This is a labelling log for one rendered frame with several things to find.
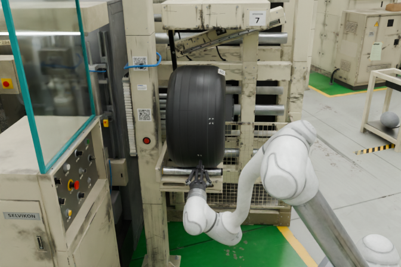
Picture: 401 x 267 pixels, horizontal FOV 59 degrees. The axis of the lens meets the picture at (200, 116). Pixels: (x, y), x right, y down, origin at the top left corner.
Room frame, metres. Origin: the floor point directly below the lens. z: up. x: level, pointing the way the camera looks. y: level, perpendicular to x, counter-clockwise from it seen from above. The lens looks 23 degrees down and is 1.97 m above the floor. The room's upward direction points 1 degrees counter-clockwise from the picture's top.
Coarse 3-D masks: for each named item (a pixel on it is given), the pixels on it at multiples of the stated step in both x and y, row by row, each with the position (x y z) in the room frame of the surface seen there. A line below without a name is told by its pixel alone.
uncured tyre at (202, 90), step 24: (192, 72) 1.78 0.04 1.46; (216, 72) 1.79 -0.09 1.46; (168, 96) 1.68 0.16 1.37; (192, 96) 1.64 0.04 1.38; (216, 96) 1.64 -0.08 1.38; (168, 120) 1.61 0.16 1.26; (192, 120) 1.58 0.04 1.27; (216, 120) 1.58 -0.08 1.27; (168, 144) 1.61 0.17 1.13; (192, 144) 1.56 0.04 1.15; (216, 144) 1.57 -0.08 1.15
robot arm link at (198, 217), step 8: (192, 200) 1.26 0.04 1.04; (200, 200) 1.26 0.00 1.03; (184, 208) 1.24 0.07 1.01; (192, 208) 1.21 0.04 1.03; (200, 208) 1.22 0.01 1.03; (208, 208) 1.24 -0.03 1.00; (184, 216) 1.20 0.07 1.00; (192, 216) 1.17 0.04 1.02; (200, 216) 1.18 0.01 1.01; (208, 216) 1.20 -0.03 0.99; (216, 216) 1.23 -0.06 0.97; (184, 224) 1.16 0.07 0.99; (192, 224) 1.15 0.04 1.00; (200, 224) 1.15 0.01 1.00; (208, 224) 1.19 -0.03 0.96; (192, 232) 1.15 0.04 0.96; (200, 232) 1.15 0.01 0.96
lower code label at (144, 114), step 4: (140, 108) 1.79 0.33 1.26; (144, 108) 1.79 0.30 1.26; (148, 108) 1.79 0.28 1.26; (140, 112) 1.79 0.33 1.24; (144, 112) 1.79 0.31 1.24; (148, 112) 1.79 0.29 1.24; (140, 116) 1.79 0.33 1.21; (144, 116) 1.79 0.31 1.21; (148, 116) 1.79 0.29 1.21; (140, 120) 1.79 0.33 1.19; (144, 120) 1.79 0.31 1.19; (148, 120) 1.79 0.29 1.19
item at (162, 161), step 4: (164, 144) 1.95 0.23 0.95; (164, 148) 1.90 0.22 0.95; (164, 152) 1.85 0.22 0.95; (160, 156) 1.80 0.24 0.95; (164, 156) 1.82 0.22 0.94; (168, 156) 1.95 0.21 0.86; (160, 160) 1.75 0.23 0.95; (164, 160) 1.81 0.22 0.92; (156, 164) 1.71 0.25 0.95; (160, 164) 1.71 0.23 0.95; (164, 164) 1.80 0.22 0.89; (156, 168) 1.67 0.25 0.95; (160, 168) 1.68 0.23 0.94; (156, 172) 1.67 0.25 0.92; (160, 172) 1.67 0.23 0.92; (156, 176) 1.67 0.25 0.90; (160, 176) 1.67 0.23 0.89; (156, 180) 1.67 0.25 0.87; (160, 180) 1.67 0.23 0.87
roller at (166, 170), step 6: (162, 168) 1.72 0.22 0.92; (168, 168) 1.72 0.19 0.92; (174, 168) 1.71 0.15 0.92; (180, 168) 1.71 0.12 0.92; (186, 168) 1.71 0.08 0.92; (192, 168) 1.71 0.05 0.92; (204, 168) 1.71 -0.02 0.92; (210, 168) 1.70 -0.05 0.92; (216, 168) 1.70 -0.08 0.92; (222, 168) 1.71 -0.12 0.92; (162, 174) 1.71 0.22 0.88; (168, 174) 1.71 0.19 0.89; (174, 174) 1.70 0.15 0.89; (180, 174) 1.70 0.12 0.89; (186, 174) 1.70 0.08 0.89; (198, 174) 1.69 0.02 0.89; (204, 174) 1.69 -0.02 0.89; (210, 174) 1.68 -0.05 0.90; (216, 174) 1.68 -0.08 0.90; (222, 174) 1.68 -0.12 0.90
